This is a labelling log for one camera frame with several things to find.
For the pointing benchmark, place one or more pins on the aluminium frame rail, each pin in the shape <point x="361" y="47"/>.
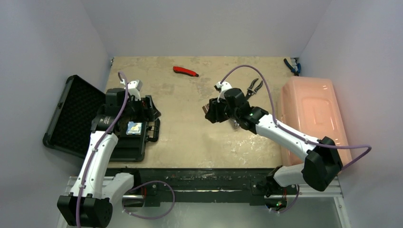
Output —
<point x="314" y="192"/>

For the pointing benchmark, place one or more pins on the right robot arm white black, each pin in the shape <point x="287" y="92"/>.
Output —
<point x="321" y="162"/>

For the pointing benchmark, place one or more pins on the red utility knife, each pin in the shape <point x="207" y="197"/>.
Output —
<point x="181" y="70"/>

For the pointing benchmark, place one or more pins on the black handled pliers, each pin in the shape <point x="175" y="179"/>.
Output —
<point x="253" y="88"/>

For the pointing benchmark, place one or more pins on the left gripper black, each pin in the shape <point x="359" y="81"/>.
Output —
<point x="148" y="114"/>

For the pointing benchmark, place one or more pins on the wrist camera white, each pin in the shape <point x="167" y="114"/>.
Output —
<point x="134" y="88"/>
<point x="222" y="87"/>

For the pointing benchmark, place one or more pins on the black poker set case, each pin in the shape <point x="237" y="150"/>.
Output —
<point x="82" y="109"/>

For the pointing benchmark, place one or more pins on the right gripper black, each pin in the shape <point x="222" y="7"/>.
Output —
<point x="213" y="110"/>

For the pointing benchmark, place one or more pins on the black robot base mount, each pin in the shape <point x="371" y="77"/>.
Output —
<point x="155" y="175"/>

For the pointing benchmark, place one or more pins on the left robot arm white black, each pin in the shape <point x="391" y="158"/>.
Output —
<point x="90" y="203"/>

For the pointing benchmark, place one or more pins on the pink plastic storage bin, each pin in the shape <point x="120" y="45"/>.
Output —
<point x="309" y="105"/>

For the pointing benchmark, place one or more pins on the brown black poker chip stack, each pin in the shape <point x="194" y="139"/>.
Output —
<point x="206" y="109"/>

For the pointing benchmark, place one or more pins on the blue handled pliers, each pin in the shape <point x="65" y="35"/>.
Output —
<point x="293" y="66"/>

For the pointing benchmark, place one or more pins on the blue playing card deck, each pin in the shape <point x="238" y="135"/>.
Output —
<point x="138" y="133"/>

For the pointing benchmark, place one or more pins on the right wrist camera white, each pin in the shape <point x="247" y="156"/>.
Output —
<point x="222" y="87"/>

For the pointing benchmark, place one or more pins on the brown blue poker chip stack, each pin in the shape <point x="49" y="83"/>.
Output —
<point x="235" y="125"/>

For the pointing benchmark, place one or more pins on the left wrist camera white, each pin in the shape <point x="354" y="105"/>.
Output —
<point x="134" y="88"/>

